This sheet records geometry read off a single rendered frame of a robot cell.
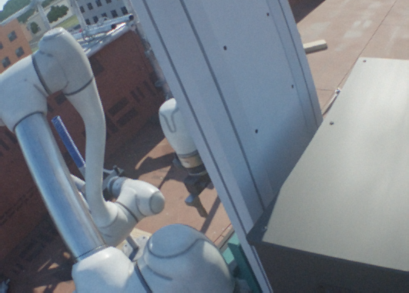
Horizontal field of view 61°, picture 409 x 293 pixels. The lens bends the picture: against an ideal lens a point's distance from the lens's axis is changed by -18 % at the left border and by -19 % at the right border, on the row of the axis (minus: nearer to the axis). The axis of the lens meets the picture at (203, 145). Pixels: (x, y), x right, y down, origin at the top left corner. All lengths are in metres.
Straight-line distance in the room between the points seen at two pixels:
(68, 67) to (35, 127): 0.17
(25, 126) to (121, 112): 1.89
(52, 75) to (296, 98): 0.59
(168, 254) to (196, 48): 0.43
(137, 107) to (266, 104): 2.21
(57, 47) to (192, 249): 0.58
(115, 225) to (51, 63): 0.55
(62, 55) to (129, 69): 1.86
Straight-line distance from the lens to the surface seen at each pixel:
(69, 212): 0.92
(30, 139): 0.98
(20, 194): 2.56
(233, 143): 0.67
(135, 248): 1.92
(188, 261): 0.83
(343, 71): 2.78
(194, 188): 1.31
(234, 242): 0.87
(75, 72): 1.03
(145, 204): 1.28
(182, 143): 1.22
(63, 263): 2.21
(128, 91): 2.85
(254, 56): 0.72
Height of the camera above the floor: 1.25
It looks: 31 degrees down
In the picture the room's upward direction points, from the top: 24 degrees counter-clockwise
